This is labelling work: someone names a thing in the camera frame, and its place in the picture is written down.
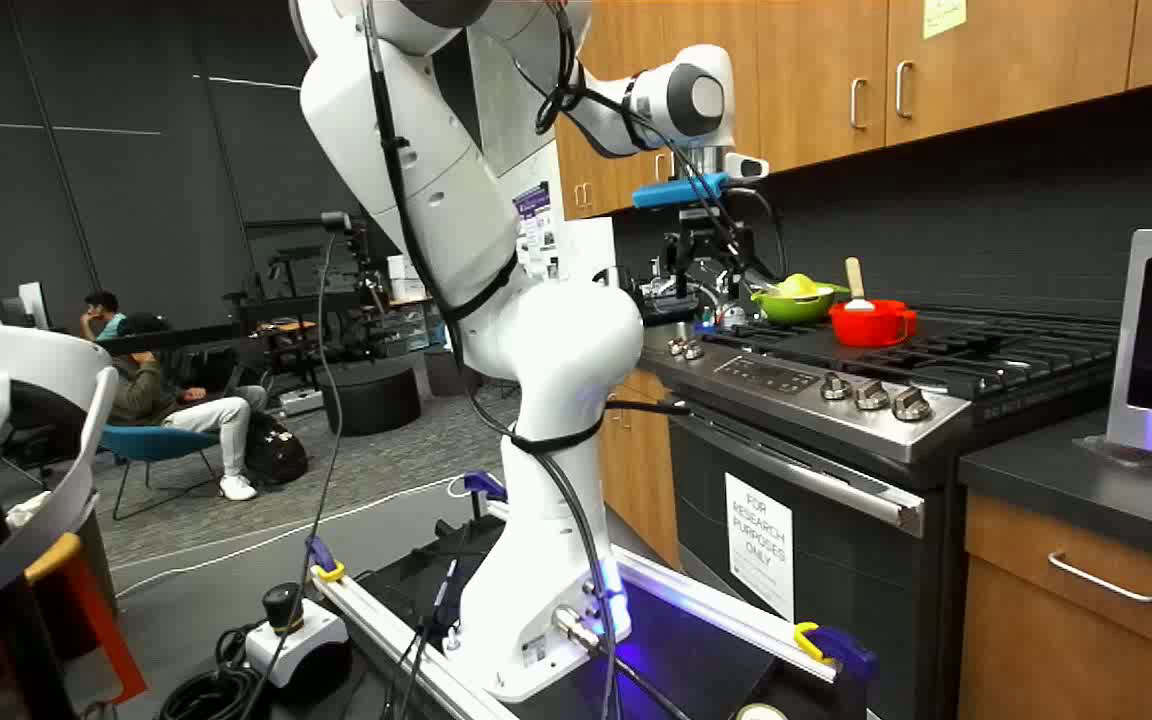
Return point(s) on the stainless steel gas stove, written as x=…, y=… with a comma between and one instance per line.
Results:
x=869, y=614

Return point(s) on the blue chair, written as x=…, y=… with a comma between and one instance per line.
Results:
x=148, y=440

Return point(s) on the person in teal shirt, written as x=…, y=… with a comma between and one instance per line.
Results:
x=101, y=312

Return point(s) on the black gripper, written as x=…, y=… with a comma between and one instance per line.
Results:
x=712, y=241

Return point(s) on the white device with black knob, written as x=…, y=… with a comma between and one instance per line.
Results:
x=296, y=640

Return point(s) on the white cardboard box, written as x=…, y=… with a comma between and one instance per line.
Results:
x=407, y=277

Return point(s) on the wooden spoon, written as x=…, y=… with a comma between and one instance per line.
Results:
x=854, y=277

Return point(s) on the computer monitor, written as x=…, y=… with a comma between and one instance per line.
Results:
x=34, y=307

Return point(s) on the yellow toy food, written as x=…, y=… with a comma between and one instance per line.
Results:
x=800, y=286

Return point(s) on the black robot cart aluminium rails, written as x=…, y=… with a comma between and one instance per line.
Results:
x=739, y=617

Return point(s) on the blue yellow bar clamp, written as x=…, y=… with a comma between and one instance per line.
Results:
x=482, y=485
x=826, y=651
x=326, y=565

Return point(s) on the yellow sticky note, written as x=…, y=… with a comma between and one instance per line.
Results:
x=946, y=16

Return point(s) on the white curved plastic frame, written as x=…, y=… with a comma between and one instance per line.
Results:
x=17, y=352

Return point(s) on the black bag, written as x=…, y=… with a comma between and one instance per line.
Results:
x=278, y=458

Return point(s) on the black round ottoman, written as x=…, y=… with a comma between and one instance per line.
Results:
x=379, y=397

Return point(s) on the black desk with equipment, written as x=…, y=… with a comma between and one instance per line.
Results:
x=290, y=330

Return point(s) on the ceiling light strip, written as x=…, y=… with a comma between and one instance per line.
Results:
x=258, y=80

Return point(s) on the red pot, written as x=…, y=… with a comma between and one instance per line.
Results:
x=869, y=325

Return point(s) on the green bowl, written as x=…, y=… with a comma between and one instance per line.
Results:
x=796, y=309

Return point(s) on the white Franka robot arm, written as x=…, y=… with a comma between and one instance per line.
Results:
x=561, y=363

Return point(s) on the orange stool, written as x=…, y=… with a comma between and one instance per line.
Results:
x=84, y=602

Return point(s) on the thin black stand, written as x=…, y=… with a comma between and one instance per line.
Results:
x=334, y=221

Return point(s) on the seated person white trousers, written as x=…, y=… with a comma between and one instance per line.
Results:
x=157, y=386

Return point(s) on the white paper sign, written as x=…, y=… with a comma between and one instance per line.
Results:
x=759, y=544

